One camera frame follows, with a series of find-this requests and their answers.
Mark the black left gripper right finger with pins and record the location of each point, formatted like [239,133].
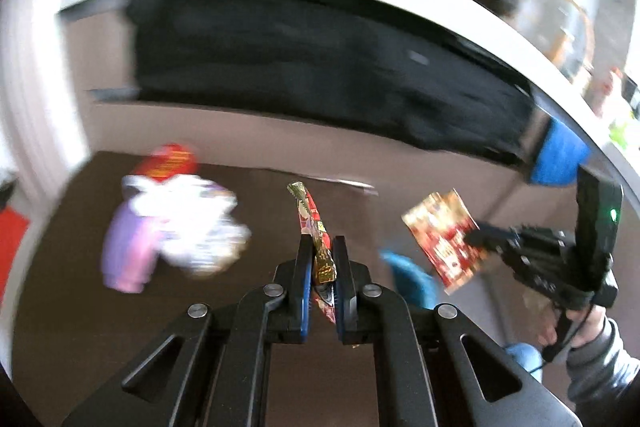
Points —
[345,300]

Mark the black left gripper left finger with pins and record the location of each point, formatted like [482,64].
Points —
[299,293]

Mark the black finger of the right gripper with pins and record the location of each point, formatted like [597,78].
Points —
[496,240]

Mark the red gold snack packet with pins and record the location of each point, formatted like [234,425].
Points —
[439,225]

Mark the red gold candy wrapper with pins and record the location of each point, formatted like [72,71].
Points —
[324,270]

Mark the purple pink sponge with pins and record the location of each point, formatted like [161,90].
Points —
[129,251]

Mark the grey sleeve right forearm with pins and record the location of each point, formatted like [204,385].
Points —
[604,380]

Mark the person's right hand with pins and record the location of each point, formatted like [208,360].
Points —
[590,322]

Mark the white colourful snack bag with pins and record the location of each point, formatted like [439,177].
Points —
[197,231]

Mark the black cloth under counter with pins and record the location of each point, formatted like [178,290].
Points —
[356,64]

